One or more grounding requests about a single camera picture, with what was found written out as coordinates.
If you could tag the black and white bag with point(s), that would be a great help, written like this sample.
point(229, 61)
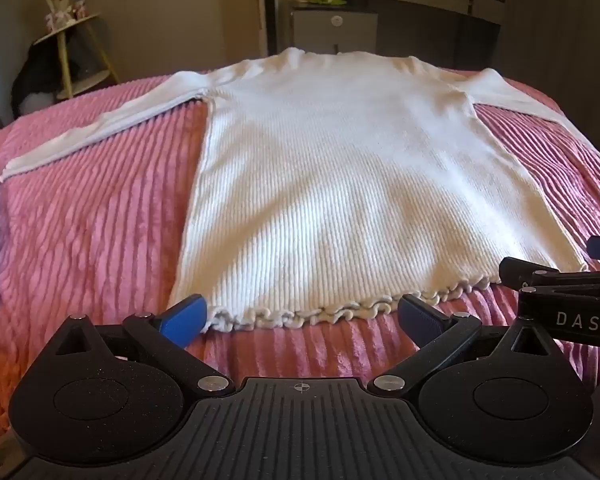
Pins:
point(35, 77)

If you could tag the green plate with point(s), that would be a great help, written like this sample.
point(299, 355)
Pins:
point(330, 2)

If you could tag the yellow tiered shelf stand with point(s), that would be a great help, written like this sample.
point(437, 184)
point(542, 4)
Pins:
point(72, 45)

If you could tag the pink ribbed blanket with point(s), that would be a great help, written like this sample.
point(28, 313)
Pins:
point(95, 220)

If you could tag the grey dresser with drawers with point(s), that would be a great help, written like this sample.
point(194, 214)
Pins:
point(424, 10)

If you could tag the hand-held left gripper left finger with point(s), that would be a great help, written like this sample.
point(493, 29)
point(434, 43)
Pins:
point(182, 319)

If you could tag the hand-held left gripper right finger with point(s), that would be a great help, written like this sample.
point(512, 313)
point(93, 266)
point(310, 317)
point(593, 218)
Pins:
point(420, 321)

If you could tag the white ribbed sweater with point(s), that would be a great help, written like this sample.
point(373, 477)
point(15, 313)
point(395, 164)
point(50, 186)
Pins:
point(360, 185)

